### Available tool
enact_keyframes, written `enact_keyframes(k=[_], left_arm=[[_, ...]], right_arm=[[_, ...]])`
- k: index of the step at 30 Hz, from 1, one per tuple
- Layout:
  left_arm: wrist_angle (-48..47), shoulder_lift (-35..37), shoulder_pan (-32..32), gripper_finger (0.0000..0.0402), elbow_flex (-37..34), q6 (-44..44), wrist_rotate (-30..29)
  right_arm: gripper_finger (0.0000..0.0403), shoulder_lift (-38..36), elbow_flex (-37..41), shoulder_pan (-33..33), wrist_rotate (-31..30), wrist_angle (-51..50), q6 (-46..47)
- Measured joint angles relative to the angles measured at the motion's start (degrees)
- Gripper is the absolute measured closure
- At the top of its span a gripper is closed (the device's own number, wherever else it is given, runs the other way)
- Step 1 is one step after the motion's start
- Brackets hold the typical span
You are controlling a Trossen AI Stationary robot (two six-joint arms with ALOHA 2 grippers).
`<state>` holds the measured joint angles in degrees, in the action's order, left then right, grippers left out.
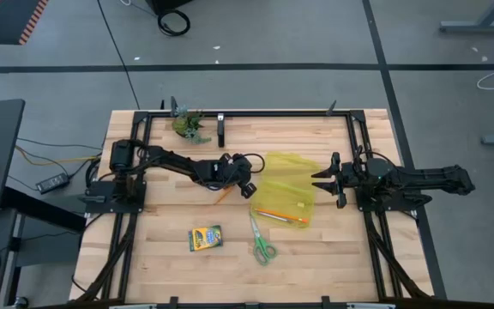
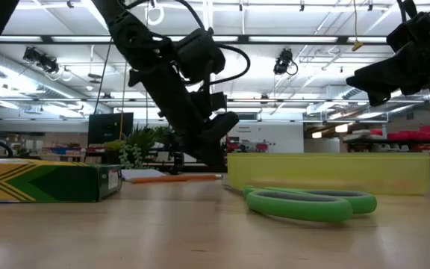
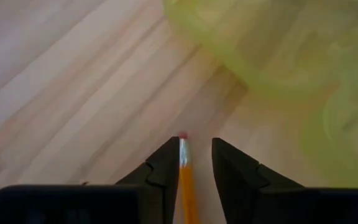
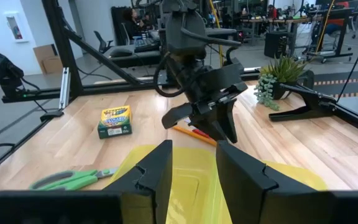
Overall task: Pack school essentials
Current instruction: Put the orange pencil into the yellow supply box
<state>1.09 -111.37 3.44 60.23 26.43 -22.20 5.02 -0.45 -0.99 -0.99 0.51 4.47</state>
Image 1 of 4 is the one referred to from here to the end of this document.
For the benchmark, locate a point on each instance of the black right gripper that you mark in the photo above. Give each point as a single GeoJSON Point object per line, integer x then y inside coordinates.
{"type": "Point", "coordinates": [347, 176]}

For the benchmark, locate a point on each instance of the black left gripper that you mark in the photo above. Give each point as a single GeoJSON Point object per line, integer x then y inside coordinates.
{"type": "Point", "coordinates": [238, 171]}

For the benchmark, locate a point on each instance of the orange pencil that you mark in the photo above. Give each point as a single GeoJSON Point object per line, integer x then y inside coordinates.
{"type": "Point", "coordinates": [281, 216]}
{"type": "Point", "coordinates": [223, 196]}

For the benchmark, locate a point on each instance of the yellow translucent pencil case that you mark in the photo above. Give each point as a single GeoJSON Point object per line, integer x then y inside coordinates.
{"type": "Point", "coordinates": [287, 180]}

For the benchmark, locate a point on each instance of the purple silver pen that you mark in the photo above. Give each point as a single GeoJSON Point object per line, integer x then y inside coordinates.
{"type": "Point", "coordinates": [272, 217]}

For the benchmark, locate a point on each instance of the yellow green crayon box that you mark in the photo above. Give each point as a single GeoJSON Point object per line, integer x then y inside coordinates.
{"type": "Point", "coordinates": [205, 238]}

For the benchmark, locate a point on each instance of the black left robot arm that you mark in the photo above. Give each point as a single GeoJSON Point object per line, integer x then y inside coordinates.
{"type": "Point", "coordinates": [178, 163]}

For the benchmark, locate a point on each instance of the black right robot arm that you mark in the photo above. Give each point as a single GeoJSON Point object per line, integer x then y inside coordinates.
{"type": "Point", "coordinates": [423, 176]}

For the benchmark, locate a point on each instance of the small potted succulent plant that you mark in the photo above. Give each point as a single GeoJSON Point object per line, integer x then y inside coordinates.
{"type": "Point", "coordinates": [187, 126]}

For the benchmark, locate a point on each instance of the black floor box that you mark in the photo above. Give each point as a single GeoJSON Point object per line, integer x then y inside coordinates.
{"type": "Point", "coordinates": [165, 4]}

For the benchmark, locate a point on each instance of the black power adapter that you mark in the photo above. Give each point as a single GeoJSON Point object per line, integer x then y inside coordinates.
{"type": "Point", "coordinates": [52, 183]}

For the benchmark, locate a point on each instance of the grey table base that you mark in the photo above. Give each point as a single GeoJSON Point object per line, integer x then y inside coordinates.
{"type": "Point", "coordinates": [465, 27]}

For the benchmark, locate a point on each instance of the black aluminium rig frame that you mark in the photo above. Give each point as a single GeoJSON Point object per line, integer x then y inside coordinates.
{"type": "Point", "coordinates": [272, 114]}

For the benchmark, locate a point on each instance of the small black frame clamp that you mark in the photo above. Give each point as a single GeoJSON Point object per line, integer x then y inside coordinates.
{"type": "Point", "coordinates": [331, 108]}
{"type": "Point", "coordinates": [173, 106]}

